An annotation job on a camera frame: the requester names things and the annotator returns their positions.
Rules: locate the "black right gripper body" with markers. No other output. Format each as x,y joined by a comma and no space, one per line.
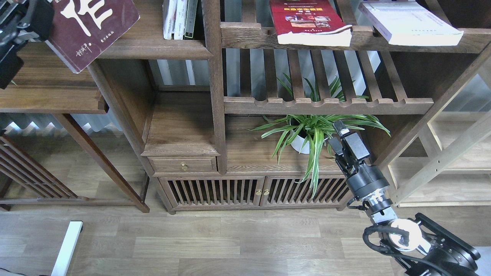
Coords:
363,180

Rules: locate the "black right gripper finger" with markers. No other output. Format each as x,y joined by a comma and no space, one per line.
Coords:
336,145
341,129

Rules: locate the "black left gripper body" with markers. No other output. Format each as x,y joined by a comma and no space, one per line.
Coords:
21,21

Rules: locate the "maroon book Chinese characters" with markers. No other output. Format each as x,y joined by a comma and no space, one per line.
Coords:
83,29

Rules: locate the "white lavender paperback book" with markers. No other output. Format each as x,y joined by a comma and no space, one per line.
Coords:
406,23

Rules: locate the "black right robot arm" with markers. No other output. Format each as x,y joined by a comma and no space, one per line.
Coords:
421,246

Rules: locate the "green spider plant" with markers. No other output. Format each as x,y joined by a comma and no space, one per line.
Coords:
315,129

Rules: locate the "white plant pot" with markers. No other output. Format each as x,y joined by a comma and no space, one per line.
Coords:
300,143

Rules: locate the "dark wooden bookshelf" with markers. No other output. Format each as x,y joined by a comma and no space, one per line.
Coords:
197,101

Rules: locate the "red paperback book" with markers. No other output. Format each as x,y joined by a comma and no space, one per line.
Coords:
309,22

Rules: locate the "white upright book left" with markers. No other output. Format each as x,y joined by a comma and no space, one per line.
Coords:
169,8

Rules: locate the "white upright book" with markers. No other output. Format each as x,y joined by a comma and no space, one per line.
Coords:
169,8
180,19

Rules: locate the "white upright book middle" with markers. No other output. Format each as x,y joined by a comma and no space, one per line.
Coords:
180,19

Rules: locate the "dark green upright book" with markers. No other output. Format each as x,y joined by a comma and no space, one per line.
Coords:
191,10

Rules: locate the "white floor stand leg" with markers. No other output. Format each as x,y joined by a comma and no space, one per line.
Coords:
67,248

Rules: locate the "light wooden shelf frame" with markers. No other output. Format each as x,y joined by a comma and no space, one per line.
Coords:
456,168

